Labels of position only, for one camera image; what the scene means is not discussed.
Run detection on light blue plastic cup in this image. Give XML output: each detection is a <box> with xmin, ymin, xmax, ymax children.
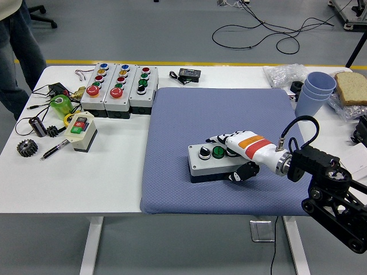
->
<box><xmin>294</xmin><ymin>89</ymin><xmax>330</xmax><ymax>119</ymax></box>
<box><xmin>302</xmin><ymin>85</ymin><xmax>333</xmax><ymax>99</ymax></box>
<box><xmin>305</xmin><ymin>71</ymin><xmax>337</xmax><ymax>94</ymax></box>

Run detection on black office chair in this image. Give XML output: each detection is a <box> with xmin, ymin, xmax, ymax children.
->
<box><xmin>28</xmin><ymin>5</ymin><xmax>57</xmax><ymax>29</ymax></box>

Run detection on grey four-button control box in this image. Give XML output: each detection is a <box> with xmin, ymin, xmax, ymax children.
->
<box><xmin>128</xmin><ymin>66</ymin><xmax>159</xmax><ymax>115</ymax></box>
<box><xmin>188</xmin><ymin>142</ymin><xmax>255</xmax><ymax>184</ymax></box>

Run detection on cream red-green switch box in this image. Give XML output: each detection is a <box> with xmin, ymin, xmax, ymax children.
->
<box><xmin>63</xmin><ymin>111</ymin><xmax>98</xmax><ymax>152</ymax></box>

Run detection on black jack plug cable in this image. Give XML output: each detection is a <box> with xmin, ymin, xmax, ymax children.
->
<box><xmin>27</xmin><ymin>103</ymin><xmax>58</xmax><ymax>112</ymax></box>

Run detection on blue-grey quilted mat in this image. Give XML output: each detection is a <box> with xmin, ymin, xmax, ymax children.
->
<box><xmin>139</xmin><ymin>87</ymin><xmax>324</xmax><ymax>217</ymax></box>

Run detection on aluminium frame cart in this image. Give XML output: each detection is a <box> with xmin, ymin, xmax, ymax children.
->
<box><xmin>328</xmin><ymin>0</ymin><xmax>367</xmax><ymax>31</ymax></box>

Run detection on black module with wires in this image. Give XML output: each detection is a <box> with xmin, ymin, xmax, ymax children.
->
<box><xmin>31</xmin><ymin>82</ymin><xmax>69</xmax><ymax>100</ymax></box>

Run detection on metal floor outlet plate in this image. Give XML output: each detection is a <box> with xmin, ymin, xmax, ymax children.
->
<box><xmin>249</xmin><ymin>219</ymin><xmax>276</xmax><ymax>243</ymax></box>

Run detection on clear plastic bag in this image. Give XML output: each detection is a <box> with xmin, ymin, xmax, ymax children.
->
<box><xmin>326</xmin><ymin>91</ymin><xmax>367</xmax><ymax>124</ymax></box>

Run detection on brass fitting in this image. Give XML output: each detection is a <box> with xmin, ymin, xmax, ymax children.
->
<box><xmin>71</xmin><ymin>87</ymin><xmax>87</xmax><ymax>100</ymax></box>

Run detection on clear bubble wrap bag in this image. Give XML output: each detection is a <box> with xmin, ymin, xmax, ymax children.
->
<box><xmin>263</xmin><ymin>63</ymin><xmax>309</xmax><ymax>88</ymax></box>

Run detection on black pen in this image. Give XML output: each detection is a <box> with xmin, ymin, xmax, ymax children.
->
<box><xmin>40</xmin><ymin>139</ymin><xmax>71</xmax><ymax>161</ymax></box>

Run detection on green tape roll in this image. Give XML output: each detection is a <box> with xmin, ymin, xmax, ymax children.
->
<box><xmin>50</xmin><ymin>95</ymin><xmax>74</xmax><ymax>120</ymax></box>

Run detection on black power cord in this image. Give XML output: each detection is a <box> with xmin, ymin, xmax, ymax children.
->
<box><xmin>270</xmin><ymin>216</ymin><xmax>279</xmax><ymax>275</ymax></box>

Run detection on black digital meter module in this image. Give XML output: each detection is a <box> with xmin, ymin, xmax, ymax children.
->
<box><xmin>169</xmin><ymin>68</ymin><xmax>201</xmax><ymax>86</ymax></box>

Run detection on person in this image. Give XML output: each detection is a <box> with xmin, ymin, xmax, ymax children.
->
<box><xmin>0</xmin><ymin>0</ymin><xmax>47</xmax><ymax>121</ymax></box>

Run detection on grey five-button control box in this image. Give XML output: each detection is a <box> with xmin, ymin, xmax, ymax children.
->
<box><xmin>103</xmin><ymin>63</ymin><xmax>138</xmax><ymax>120</ymax></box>
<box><xmin>80</xmin><ymin>62</ymin><xmax>117</xmax><ymax>118</ymax></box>

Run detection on bread slice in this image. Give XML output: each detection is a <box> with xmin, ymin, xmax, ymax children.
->
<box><xmin>334</xmin><ymin>71</ymin><xmax>367</xmax><ymax>106</ymax></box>

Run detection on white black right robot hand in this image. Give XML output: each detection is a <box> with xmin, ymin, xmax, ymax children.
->
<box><xmin>205</xmin><ymin>130</ymin><xmax>284</xmax><ymax>183</ymax></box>

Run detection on black mechanical device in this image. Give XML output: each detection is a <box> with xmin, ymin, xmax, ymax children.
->
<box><xmin>350</xmin><ymin>114</ymin><xmax>367</xmax><ymax>147</ymax></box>

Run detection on white paper sheet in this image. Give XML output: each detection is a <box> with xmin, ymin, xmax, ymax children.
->
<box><xmin>342</xmin><ymin>143</ymin><xmax>367</xmax><ymax>176</ymax></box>

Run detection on black floor cable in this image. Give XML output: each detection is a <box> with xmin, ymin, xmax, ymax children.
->
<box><xmin>212</xmin><ymin>0</ymin><xmax>353</xmax><ymax>55</ymax></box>

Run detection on black capacitor with wire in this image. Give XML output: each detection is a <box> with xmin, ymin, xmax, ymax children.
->
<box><xmin>14</xmin><ymin>114</ymin><xmax>47</xmax><ymax>138</ymax></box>

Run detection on white table leg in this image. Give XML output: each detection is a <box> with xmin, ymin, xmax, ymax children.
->
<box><xmin>282</xmin><ymin>215</ymin><xmax>312</xmax><ymax>275</ymax></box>
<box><xmin>79</xmin><ymin>216</ymin><xmax>104</xmax><ymax>275</ymax></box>

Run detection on red white wire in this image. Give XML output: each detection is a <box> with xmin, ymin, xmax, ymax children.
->
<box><xmin>75</xmin><ymin>68</ymin><xmax>95</xmax><ymax>83</ymax></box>

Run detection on large steel gear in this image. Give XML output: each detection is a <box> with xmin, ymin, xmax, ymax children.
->
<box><xmin>16</xmin><ymin>139</ymin><xmax>39</xmax><ymax>158</ymax></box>

